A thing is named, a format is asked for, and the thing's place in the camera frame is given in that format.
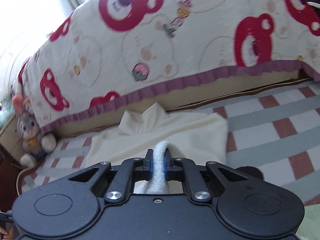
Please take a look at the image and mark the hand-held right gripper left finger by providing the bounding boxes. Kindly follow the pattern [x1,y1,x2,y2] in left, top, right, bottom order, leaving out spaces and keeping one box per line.
[68,149,153,204]

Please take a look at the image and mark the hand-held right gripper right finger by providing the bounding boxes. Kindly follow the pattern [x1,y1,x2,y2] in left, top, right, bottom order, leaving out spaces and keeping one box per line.
[164,150,248,203]

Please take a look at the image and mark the white fleece jacket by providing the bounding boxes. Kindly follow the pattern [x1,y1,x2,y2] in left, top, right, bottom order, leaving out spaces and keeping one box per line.
[86,102,229,195]

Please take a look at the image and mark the brown wooden cabinet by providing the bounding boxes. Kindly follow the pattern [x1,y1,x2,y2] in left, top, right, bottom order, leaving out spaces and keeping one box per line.
[0,150,19,213]

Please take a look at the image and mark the beige nightstand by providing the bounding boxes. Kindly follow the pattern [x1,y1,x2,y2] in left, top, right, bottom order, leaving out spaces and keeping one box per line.
[0,116,24,163]

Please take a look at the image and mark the grey plush rabbit toy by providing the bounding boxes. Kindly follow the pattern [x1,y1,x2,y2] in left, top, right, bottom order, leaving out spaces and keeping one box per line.
[11,94,58,168]

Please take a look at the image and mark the teal fluffy item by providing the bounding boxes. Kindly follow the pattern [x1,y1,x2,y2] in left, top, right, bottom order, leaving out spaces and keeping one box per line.
[0,102,14,128]

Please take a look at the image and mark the bear printed bed sheet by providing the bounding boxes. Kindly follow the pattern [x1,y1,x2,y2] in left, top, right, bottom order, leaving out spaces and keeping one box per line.
[11,0,320,135]

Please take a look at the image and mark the white curtain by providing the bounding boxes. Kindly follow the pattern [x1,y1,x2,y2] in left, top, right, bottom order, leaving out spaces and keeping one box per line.
[0,0,118,63]

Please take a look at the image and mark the beige bed frame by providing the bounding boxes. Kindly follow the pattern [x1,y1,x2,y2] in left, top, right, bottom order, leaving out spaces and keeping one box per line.
[49,69,320,138]

